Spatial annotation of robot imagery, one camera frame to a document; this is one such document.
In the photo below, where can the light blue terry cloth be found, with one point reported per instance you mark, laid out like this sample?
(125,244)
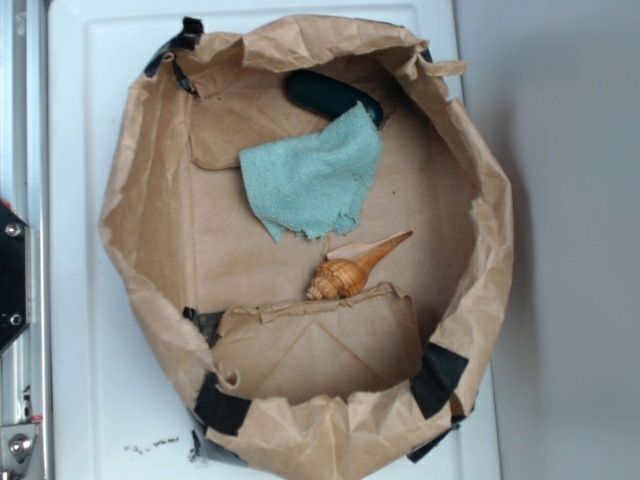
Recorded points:
(314,184)

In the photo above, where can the orange spiral conch shell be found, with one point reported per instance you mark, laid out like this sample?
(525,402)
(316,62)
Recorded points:
(346,270)

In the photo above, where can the dark green oblong object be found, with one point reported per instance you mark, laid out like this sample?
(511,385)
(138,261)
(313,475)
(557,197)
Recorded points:
(329,97)

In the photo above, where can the brown paper bag bin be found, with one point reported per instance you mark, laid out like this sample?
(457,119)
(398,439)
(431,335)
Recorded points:
(309,389)

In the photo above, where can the white plastic tray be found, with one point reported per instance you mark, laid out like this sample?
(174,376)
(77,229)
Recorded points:
(116,415)

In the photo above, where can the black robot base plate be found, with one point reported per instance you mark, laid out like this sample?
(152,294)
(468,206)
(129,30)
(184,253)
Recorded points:
(13,276)

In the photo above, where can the aluminium frame rail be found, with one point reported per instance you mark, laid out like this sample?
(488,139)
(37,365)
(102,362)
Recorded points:
(26,379)

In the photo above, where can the silver metal corner bracket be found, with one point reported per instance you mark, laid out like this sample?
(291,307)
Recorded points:
(18,447)

